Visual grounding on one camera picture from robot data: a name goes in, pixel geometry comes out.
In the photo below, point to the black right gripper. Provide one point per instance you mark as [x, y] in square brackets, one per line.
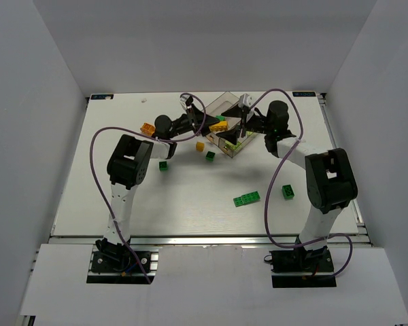
[243, 123]

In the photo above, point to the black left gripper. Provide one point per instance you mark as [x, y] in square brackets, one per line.
[192, 118]

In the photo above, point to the long yellow lego brick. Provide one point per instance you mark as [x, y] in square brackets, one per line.
[221, 126]

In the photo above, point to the orange lego brick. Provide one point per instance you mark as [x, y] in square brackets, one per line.
[148, 129]

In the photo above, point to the green rounded lego brick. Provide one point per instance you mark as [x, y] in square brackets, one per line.
[163, 166]

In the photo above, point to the long green lego plate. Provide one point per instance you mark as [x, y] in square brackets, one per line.
[245, 199]

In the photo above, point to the lime lego brick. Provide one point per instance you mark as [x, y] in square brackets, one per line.
[235, 147]

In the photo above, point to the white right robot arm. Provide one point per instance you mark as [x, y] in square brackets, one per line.
[330, 181]

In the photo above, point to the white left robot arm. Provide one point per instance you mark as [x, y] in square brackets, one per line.
[127, 169]

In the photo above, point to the clear three-compartment container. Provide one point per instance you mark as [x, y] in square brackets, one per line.
[217, 107]

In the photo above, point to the small yellow lego brick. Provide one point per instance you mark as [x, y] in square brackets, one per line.
[200, 146]

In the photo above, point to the small green lego brick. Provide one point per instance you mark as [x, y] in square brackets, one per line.
[210, 156]

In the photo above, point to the blue label left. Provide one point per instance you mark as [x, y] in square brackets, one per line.
[101, 97]

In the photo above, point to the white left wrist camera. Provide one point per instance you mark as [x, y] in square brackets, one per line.
[186, 101]

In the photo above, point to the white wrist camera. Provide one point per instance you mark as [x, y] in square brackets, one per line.
[186, 101]
[245, 100]

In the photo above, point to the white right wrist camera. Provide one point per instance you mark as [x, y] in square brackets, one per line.
[245, 100]

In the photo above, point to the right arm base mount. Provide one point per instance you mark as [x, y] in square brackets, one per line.
[290, 269]

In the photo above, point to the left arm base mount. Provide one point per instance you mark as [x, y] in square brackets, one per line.
[126, 271]

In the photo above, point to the aluminium rail front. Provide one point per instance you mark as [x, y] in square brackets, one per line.
[357, 239]

